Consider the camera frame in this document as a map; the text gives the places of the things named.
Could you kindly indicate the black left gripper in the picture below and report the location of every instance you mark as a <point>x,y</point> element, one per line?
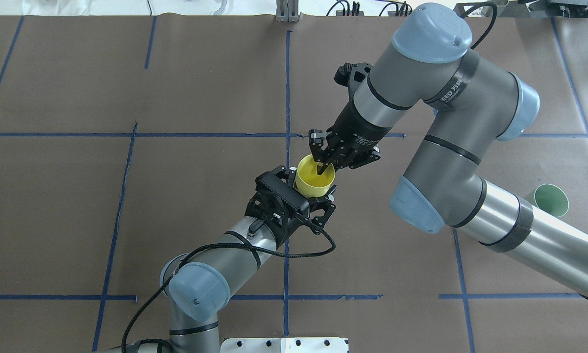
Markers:
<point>294,220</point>

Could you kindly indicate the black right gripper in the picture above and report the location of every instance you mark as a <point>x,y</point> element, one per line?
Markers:
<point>356,129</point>

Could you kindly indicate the yellow plastic cup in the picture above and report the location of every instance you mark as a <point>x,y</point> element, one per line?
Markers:
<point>308,182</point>

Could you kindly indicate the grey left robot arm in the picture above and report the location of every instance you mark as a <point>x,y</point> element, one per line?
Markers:
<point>201,283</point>

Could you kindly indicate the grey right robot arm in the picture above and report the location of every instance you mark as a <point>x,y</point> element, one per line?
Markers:
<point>430,59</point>

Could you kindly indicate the light green plastic cup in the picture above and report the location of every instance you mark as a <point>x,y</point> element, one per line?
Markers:
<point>550,198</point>

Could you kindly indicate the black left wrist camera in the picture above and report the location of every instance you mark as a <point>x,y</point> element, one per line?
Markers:
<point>293,198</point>

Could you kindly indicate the aluminium frame post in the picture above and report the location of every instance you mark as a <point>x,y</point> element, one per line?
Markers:
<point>287,11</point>

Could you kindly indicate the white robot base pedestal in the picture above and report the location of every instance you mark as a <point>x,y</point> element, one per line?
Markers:
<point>286,345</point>

